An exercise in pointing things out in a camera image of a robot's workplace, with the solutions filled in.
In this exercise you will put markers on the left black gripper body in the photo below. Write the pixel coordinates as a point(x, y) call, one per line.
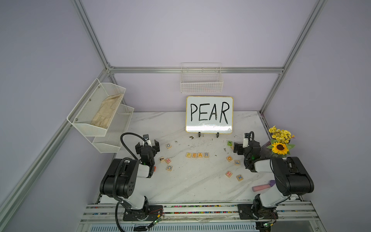
point(155, 148)

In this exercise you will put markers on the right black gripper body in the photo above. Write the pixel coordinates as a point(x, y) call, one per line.
point(239, 148)

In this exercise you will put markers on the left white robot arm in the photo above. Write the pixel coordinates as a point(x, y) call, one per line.
point(119, 180)

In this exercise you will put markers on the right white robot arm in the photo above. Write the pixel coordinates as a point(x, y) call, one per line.
point(290, 176)

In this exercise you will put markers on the white PEAR whiteboard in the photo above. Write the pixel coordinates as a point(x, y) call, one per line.
point(209, 114)

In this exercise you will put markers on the yellow flower bouquet pot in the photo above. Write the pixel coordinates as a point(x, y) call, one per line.
point(279, 145)

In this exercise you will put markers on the wooden block red H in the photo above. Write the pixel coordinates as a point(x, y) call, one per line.
point(229, 174)

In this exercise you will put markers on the white mesh lower shelf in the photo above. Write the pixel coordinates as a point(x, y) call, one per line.
point(110, 143)

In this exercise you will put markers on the white mesh shelf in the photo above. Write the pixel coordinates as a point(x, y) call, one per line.
point(110, 143)
point(82, 114)

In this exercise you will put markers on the purple pink toy shovel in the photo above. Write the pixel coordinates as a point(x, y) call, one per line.
point(270, 184)

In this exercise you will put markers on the beige cloth in shelf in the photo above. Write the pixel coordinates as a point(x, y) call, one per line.
point(106, 112)

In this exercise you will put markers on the white mesh upper shelf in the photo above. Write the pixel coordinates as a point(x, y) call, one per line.
point(82, 114)

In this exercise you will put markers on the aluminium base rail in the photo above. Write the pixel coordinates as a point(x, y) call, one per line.
point(209, 212)

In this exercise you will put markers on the white wire wall basket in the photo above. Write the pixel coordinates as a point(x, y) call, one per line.
point(197, 77)

